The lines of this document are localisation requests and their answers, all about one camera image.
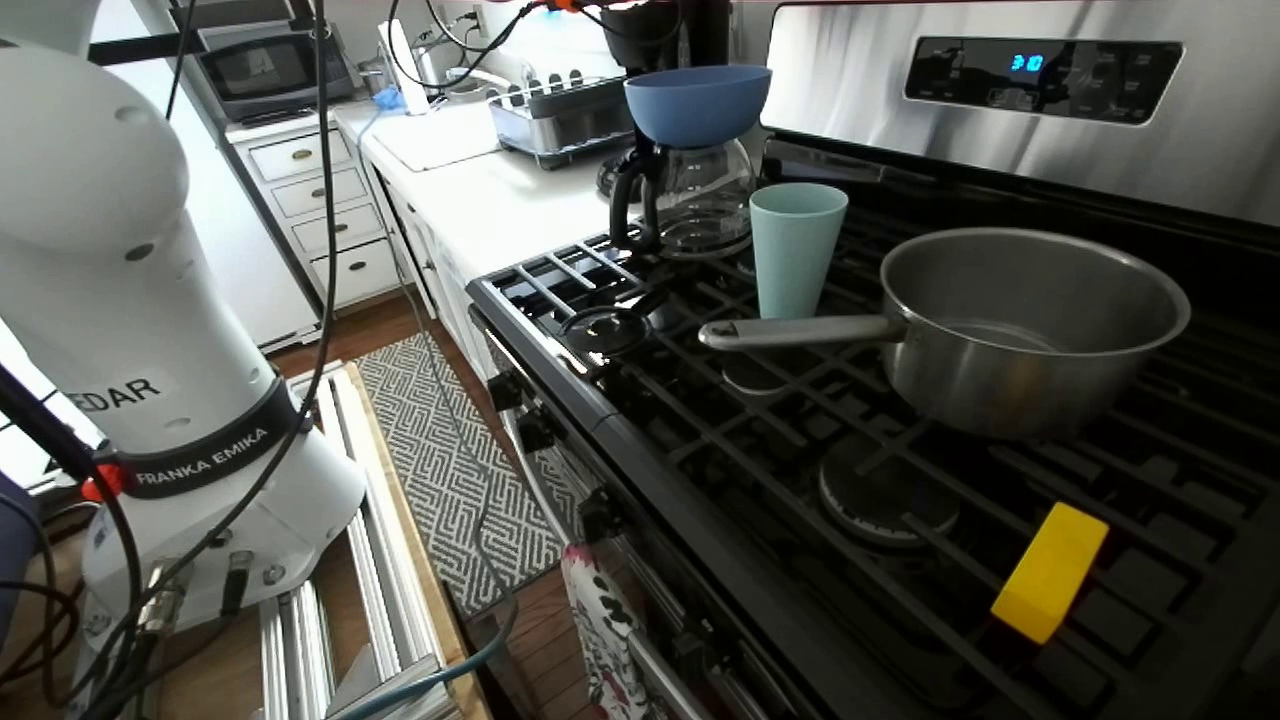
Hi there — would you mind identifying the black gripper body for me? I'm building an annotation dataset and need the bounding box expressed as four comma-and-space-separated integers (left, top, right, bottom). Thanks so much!
597, 0, 733, 77

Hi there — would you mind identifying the blue bowl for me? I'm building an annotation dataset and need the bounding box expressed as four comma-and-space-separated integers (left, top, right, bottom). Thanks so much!
622, 62, 776, 151

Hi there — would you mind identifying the teal plastic cup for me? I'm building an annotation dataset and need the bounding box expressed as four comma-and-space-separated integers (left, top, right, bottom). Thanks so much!
746, 181, 854, 326

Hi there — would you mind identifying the silver toaster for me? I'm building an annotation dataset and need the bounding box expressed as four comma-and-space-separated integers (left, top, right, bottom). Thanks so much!
487, 67, 633, 173

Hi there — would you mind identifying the glass coffee carafe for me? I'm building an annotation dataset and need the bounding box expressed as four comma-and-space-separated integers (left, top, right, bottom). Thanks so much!
608, 131, 759, 265

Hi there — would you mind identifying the white kitchen counter cabinet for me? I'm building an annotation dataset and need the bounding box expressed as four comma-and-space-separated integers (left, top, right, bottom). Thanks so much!
358, 100, 616, 394

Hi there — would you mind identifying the white cutting board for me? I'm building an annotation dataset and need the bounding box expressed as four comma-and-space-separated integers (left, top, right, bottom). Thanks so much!
364, 100, 504, 178

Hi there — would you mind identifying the white upright bottle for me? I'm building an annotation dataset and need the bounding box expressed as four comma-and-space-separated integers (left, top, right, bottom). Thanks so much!
378, 16, 438, 122

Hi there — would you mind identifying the white drawer cabinet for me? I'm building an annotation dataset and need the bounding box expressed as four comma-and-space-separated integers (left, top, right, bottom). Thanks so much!
224, 114, 414, 320

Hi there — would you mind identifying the black microwave oven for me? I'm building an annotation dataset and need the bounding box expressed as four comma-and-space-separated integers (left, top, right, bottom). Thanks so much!
183, 20, 361, 131

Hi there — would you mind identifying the stove digital display panel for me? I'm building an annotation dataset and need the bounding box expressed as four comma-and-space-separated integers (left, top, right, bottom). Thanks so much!
900, 31, 1189, 128

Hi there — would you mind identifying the grey patterned rug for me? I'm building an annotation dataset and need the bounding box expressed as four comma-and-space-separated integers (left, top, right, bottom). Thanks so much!
352, 333, 571, 626

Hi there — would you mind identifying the round black burner cap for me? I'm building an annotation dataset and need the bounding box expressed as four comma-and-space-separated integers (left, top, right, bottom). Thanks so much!
812, 437, 963, 549

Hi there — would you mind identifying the black horizontal bar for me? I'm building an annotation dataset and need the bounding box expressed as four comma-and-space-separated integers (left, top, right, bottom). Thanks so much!
85, 30, 205, 67

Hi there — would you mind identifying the black gas stove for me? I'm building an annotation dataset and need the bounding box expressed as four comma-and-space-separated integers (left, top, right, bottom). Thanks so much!
461, 0, 1280, 720

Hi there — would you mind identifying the printed dish towel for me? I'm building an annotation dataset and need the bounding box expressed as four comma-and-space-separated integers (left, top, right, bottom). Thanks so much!
558, 537, 713, 720

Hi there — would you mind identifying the yellow sponge block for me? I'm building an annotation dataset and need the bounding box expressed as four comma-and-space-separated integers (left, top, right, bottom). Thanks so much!
988, 498, 1114, 647

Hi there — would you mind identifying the thin black hanging cable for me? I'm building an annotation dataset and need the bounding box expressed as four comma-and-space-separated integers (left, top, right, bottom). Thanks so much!
157, 0, 201, 128

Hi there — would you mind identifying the silver pot with handle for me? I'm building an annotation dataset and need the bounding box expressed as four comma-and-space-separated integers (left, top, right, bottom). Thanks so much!
694, 220, 1198, 445

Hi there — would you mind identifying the aluminium frame base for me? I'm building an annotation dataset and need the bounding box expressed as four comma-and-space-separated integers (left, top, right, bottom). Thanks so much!
254, 360, 466, 720

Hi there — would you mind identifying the grey floor cable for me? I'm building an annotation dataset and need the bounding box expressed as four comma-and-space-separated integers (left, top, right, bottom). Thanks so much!
324, 592, 525, 720

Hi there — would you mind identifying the black cable with red connector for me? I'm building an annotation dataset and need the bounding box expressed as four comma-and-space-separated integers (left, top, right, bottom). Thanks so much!
0, 364, 152, 720

